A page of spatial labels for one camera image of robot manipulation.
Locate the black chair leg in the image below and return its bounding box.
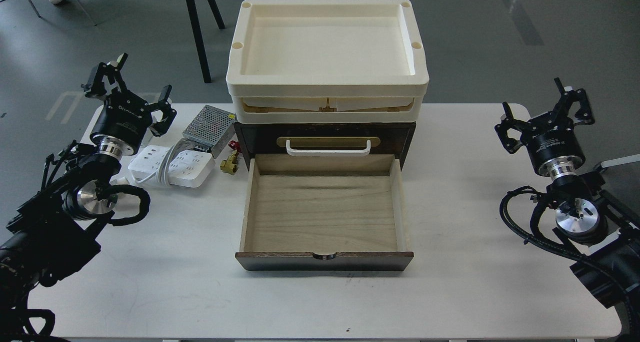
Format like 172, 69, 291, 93
185, 0, 226, 84

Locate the white drawer handle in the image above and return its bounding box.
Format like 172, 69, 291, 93
285, 140, 372, 157

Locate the brass valve fitting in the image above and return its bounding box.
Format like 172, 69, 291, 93
219, 150, 241, 175

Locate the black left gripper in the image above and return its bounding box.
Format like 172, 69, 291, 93
81, 53, 178, 157

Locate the white power strip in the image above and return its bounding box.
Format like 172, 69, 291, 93
128, 145, 215, 188

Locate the cream plastic tray top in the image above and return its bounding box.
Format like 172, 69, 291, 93
226, 0, 430, 98

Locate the open wooden drawer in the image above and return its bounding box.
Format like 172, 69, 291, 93
235, 154, 414, 271

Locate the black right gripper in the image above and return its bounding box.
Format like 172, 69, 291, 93
494, 78, 596, 177

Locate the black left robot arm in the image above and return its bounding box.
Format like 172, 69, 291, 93
0, 53, 177, 341

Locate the red connector plug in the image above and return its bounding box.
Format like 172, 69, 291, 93
228, 140, 242, 153

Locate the cream plastic tray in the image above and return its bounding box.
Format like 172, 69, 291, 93
231, 96, 424, 124
226, 0, 430, 98

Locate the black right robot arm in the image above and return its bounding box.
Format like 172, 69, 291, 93
494, 78, 639, 340

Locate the metal mesh power supply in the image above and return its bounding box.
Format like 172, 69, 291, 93
182, 105, 236, 159

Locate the cream plastic lower tray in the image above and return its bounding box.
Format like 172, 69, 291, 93
231, 96, 424, 124

